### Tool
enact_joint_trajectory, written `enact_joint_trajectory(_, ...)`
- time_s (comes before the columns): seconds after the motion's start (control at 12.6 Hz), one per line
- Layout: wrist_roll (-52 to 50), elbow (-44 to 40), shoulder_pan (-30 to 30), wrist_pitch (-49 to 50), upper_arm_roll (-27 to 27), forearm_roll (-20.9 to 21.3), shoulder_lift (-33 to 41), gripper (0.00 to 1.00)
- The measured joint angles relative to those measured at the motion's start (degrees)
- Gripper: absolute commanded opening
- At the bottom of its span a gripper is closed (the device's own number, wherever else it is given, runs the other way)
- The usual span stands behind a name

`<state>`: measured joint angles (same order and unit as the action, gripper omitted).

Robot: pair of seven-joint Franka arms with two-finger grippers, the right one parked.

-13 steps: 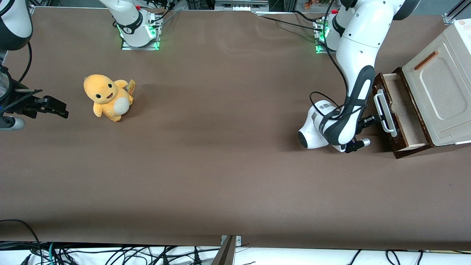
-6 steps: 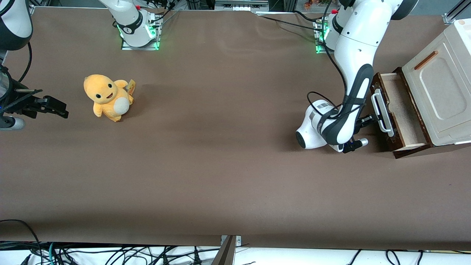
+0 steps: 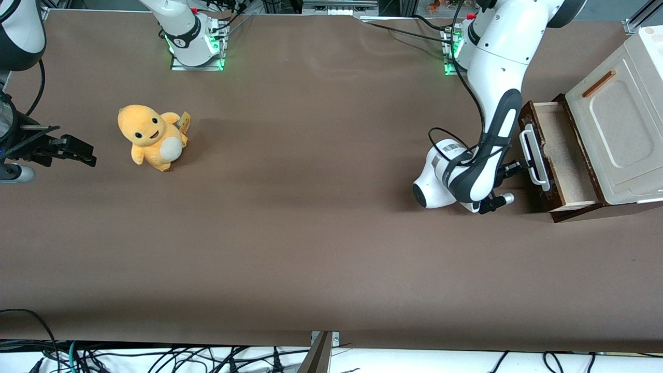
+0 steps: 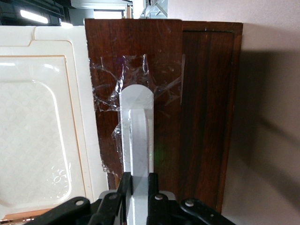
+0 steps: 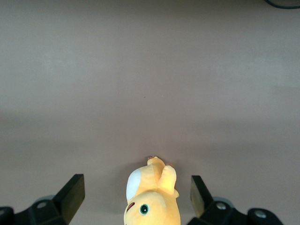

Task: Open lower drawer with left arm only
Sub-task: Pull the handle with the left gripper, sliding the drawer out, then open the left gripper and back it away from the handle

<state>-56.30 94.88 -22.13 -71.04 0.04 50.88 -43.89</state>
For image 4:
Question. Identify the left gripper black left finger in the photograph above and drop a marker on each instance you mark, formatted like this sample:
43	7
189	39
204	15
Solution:
110	211

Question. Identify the clear adhesive tape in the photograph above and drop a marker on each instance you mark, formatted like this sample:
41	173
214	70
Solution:
110	77

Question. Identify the cream toy oven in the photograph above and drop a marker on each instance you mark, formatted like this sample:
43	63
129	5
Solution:
47	117

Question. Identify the grey metal shelf frame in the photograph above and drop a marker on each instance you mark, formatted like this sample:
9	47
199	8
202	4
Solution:
152	8

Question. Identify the dark wooden cabinet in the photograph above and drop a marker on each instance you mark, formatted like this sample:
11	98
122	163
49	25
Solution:
211	117

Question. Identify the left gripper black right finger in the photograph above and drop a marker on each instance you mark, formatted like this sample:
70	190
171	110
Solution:
164	211

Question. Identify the bright ceiling light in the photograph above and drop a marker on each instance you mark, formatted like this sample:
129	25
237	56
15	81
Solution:
34	16

